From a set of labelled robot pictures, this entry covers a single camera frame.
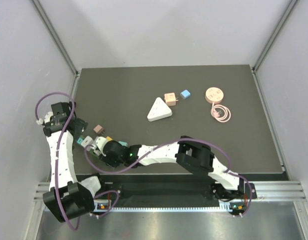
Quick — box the white triangular power strip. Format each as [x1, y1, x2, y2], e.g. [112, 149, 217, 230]
[147, 97, 172, 122]

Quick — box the pink cube socket adapter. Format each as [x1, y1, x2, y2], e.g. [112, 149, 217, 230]
[164, 92, 179, 107]

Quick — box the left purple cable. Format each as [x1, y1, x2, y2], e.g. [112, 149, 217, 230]
[34, 91, 121, 231]

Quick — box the pink coiled cable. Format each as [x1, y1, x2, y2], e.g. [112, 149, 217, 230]
[210, 102, 232, 124]

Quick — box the green power strip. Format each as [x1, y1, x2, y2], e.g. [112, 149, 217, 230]
[84, 144, 105, 161]

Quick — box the pink plug adapter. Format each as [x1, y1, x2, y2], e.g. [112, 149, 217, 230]
[93, 124, 105, 136]

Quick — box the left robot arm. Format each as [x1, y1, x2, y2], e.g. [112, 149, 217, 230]
[43, 102, 107, 223]

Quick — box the white plug adapter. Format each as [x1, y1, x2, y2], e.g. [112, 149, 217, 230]
[81, 136, 94, 148]

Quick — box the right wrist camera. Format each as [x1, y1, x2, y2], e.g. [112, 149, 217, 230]
[36, 111, 53, 126]

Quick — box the pink round socket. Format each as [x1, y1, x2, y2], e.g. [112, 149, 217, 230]
[205, 87, 224, 104]

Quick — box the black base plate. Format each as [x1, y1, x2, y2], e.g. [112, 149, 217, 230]
[93, 174, 258, 208]

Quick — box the purple cable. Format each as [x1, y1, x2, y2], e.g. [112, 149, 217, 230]
[34, 91, 121, 231]
[83, 138, 253, 218]

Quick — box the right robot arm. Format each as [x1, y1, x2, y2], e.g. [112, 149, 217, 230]
[96, 136, 246, 201]

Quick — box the blue plug adapter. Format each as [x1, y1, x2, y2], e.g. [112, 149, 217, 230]
[180, 89, 191, 100]

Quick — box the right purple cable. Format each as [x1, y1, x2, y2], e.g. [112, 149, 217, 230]
[83, 138, 253, 218]

